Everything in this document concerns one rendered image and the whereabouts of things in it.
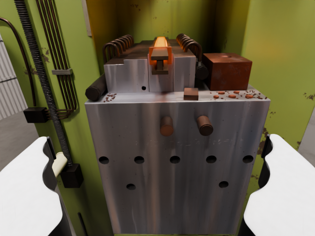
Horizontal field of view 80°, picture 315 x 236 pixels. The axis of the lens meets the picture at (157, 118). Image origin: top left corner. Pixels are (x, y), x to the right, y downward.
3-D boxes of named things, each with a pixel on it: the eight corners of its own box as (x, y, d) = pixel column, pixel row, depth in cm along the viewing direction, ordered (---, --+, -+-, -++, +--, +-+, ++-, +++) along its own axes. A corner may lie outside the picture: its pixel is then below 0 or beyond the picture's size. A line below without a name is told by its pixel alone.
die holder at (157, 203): (235, 234, 58) (271, 99, 38) (113, 233, 59) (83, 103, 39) (201, 135, 108) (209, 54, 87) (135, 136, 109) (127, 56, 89)
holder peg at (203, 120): (213, 136, 37) (214, 124, 36) (198, 136, 37) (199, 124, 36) (208, 126, 41) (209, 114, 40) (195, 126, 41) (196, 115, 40)
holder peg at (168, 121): (173, 136, 37) (173, 125, 36) (160, 136, 38) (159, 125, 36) (172, 126, 41) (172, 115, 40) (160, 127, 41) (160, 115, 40)
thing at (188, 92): (183, 92, 43) (184, 87, 42) (197, 92, 42) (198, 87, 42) (183, 99, 39) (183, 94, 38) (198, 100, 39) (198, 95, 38)
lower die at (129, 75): (193, 91, 44) (196, 52, 40) (108, 92, 44) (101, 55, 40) (179, 58, 81) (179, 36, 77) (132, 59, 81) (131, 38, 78)
